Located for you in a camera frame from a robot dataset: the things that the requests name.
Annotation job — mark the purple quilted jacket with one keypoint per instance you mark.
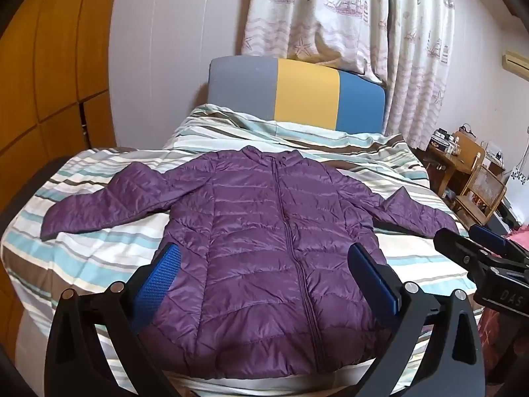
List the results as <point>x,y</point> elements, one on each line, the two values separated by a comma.
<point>248,235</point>

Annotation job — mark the red patterned cloth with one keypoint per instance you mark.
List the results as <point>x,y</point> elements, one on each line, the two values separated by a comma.
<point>502,339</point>

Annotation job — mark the wall air conditioner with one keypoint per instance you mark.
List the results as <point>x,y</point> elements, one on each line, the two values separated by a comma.
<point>516,63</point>

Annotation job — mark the striped bed blanket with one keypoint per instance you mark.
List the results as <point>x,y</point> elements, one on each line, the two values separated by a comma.
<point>103,256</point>

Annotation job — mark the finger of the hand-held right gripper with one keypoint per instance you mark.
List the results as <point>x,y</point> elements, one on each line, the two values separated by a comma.
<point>458,250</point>
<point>492,238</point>

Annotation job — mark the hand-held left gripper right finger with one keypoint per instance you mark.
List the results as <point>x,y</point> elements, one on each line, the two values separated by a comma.
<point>374,285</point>

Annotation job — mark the white printed bag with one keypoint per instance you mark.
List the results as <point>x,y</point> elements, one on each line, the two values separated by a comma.
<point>520,180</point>

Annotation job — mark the wooden wardrobe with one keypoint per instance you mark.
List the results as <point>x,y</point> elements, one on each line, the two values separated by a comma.
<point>49,58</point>

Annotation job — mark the wooden desk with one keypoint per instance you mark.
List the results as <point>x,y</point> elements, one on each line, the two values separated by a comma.
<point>444,169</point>

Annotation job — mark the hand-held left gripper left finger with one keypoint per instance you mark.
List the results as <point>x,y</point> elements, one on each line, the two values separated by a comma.
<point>162,275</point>

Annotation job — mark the white ship print curtain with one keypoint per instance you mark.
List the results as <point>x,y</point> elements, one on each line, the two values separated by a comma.
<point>339,16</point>

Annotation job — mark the wooden chair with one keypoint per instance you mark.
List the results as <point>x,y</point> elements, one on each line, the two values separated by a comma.
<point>481,192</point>

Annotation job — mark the grey yellow blue headboard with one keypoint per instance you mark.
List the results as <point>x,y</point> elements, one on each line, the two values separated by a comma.
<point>306,91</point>

